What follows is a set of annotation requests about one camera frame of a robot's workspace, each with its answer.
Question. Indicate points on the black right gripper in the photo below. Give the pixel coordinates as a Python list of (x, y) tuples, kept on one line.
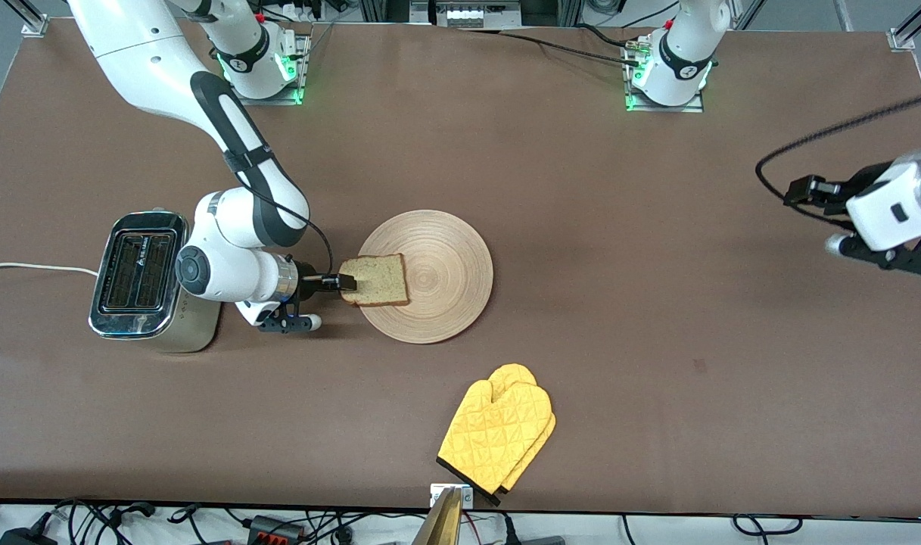
[(307, 278)]

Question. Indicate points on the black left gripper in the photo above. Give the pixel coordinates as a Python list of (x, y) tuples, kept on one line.
[(859, 184)]

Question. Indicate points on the brown bread slice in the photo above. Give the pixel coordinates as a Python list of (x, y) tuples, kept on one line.
[(381, 280)]

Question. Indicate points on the round wooden plate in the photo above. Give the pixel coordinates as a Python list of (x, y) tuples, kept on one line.
[(445, 280)]

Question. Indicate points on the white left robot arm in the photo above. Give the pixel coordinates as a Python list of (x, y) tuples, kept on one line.
[(683, 53)]

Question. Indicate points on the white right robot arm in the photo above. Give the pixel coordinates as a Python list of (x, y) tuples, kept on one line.
[(225, 265)]

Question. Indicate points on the silver two-slot toaster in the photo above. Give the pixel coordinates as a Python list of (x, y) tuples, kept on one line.
[(135, 318)]

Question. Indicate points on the yellow quilted oven mitt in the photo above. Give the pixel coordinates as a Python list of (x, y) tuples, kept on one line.
[(513, 373), (490, 439)]

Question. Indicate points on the black red connector box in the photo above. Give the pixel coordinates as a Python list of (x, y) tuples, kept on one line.
[(267, 526)]

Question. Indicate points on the white power strip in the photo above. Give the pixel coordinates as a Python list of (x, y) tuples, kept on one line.
[(468, 15)]

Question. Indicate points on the black power adapter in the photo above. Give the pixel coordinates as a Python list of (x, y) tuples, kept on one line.
[(25, 539)]

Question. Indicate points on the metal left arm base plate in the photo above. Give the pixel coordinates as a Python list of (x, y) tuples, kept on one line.
[(695, 108)]

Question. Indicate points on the aluminium table corner bracket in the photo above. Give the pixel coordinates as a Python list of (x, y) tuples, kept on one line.
[(35, 26), (900, 38)]

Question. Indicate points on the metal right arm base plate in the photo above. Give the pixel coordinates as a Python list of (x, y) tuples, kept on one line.
[(237, 101)]

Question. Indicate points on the small metal mount bracket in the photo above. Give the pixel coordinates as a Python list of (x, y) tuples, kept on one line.
[(468, 496)]

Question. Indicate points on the brass coloured camera pole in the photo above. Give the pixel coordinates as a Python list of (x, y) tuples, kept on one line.
[(441, 526)]

